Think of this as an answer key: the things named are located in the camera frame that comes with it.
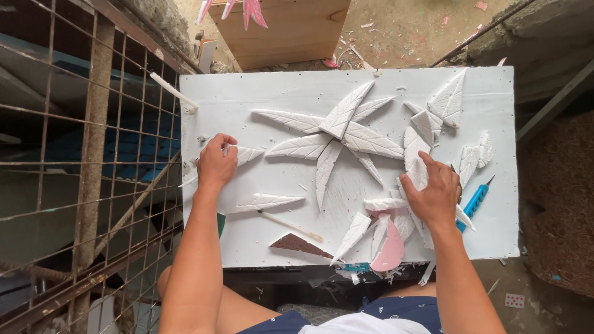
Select person's right hand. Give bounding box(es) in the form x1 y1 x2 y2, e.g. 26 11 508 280
399 151 463 232

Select person's left hand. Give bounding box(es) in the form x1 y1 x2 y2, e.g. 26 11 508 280
196 133 239 192

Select carved white foam leaf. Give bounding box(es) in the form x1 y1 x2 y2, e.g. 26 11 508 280
179 145 265 188
232 193 307 214

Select large white foam board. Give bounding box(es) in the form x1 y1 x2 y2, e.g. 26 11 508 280
179 66 519 269

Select white card with orange edge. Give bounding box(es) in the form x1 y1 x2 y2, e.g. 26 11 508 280
199 39 219 72

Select wooden box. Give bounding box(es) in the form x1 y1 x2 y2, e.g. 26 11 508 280
207 0 352 71

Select star-shaped cluster of foam leaves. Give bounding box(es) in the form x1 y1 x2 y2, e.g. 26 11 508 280
251 80 405 212

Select rusty metal grid railing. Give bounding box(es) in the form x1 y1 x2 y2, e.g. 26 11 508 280
0 0 205 334

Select brown triangular foam piece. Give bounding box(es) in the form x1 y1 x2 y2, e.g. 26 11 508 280
269 233 335 259

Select person's left leg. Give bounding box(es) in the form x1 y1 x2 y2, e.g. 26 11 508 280
157 265 281 334

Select grey woven seat cushion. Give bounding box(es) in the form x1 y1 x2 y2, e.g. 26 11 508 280
277 304 353 325

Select pink foam piece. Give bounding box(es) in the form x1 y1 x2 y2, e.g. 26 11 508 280
370 218 405 272

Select loose heap of foam leaves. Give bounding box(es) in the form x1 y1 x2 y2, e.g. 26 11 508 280
330 67 493 266

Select white shirt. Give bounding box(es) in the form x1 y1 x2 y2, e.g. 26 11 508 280
297 312 432 334

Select navy patterned shorts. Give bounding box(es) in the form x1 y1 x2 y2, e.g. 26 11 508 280
237 296 444 334

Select blue craft knife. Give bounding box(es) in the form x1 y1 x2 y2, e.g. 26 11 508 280
456 174 496 233

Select rusty metal rod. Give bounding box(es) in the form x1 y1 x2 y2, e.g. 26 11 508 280
429 0 536 68

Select grey metal bar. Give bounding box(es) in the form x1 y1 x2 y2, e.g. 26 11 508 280
516 58 594 144

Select brown patterned carpet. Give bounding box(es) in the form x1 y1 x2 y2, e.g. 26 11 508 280
522 111 594 298

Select thin wooden handled stick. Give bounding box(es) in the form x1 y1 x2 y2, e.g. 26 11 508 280
257 210 324 243

